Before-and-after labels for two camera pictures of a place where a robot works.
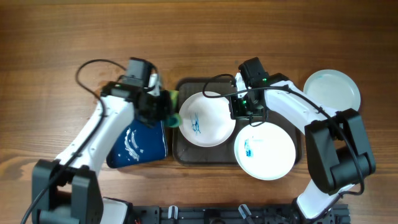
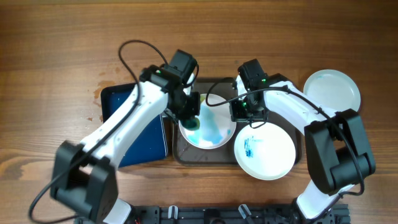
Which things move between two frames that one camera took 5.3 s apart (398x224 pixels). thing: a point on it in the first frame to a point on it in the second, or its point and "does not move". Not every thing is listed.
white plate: [264, 152] does not move
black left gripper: [164, 99] to [196, 107]
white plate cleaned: [333, 89] does not move
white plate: [206, 121] does not move
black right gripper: [234, 107] does not move
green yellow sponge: [174, 119] to [191, 123]
